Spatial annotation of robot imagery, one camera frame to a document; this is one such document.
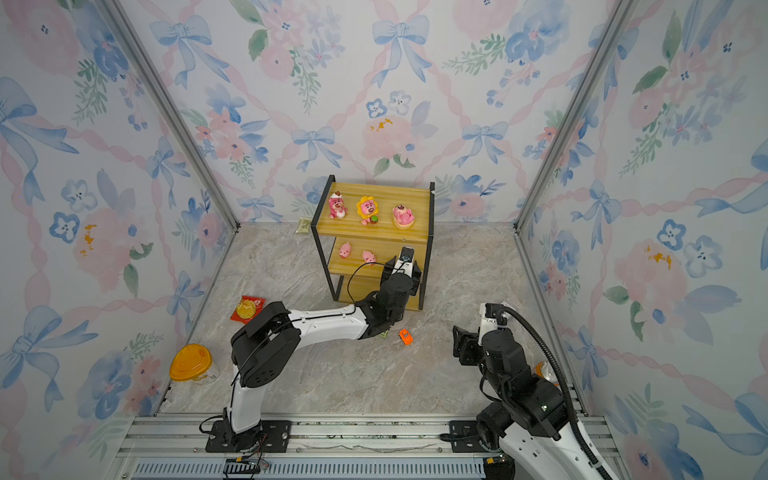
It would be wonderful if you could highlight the pink pig toy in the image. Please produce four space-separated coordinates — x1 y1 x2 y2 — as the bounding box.
362 250 377 265

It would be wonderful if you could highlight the orange toy truck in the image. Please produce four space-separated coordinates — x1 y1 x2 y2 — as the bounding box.
399 329 413 345

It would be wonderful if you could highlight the pink bear yellow flower figure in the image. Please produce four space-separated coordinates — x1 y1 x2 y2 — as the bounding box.
356 196 379 225

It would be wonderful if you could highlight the pink bear strawberry hat figure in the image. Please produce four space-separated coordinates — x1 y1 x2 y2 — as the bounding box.
328 191 347 219

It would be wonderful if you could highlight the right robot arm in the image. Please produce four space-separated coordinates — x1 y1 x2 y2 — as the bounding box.
441 327 618 479

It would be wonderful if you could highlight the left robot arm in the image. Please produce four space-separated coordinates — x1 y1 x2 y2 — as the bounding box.
224 247 422 434

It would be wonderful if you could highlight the pink pig on middle shelf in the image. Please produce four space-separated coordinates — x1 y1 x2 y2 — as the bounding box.
338 242 352 259

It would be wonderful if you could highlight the orange can right side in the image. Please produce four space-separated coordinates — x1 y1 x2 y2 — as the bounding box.
535 361 559 386

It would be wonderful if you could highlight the red yellow snack packet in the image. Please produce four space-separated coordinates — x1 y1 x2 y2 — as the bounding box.
230 295 266 324

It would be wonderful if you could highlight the orange bowl left side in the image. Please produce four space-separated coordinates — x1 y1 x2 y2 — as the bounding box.
169 344 213 382

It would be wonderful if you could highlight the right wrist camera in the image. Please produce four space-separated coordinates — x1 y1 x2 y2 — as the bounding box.
478 303 507 345

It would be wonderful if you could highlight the wooden shelf black metal frame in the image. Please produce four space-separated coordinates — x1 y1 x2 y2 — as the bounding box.
310 175 436 311

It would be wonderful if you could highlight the small green packet by wall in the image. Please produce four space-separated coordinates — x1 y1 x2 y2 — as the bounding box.
296 218 311 234

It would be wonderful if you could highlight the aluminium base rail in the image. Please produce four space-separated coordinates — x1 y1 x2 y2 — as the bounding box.
107 413 625 480

